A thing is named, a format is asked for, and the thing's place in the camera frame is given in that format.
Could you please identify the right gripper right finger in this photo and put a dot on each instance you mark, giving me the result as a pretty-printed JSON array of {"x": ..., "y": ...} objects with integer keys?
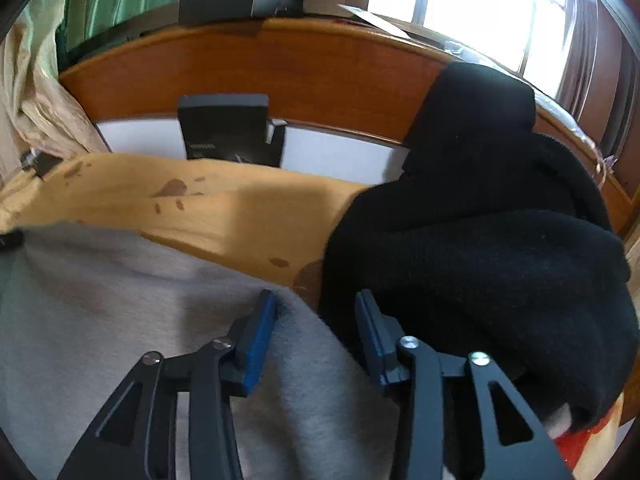
[{"x": 457, "y": 414}]

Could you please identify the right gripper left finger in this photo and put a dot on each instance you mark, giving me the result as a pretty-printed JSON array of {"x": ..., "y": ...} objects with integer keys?
[{"x": 133, "y": 436}]

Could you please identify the grey sweatshirt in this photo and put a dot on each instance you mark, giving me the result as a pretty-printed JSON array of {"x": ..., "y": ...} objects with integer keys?
[{"x": 80, "y": 305}]

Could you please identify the black knit garment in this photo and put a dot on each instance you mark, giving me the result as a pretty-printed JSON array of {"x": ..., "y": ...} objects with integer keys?
[{"x": 494, "y": 238}]

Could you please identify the red cloth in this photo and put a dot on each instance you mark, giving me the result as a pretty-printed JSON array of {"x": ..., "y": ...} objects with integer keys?
[{"x": 586, "y": 453}]

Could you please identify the yellow paw-print blanket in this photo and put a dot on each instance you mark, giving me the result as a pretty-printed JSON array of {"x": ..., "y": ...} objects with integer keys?
[{"x": 265, "y": 222}]

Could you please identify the black box on bed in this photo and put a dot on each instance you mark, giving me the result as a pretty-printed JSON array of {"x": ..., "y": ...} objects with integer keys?
[{"x": 232, "y": 127}]

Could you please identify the beige curtain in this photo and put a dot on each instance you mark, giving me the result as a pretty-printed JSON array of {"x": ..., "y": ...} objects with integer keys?
[{"x": 36, "y": 110}]

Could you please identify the wooden headboard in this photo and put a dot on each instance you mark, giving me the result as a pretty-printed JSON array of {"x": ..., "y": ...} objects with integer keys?
[{"x": 315, "y": 72}]

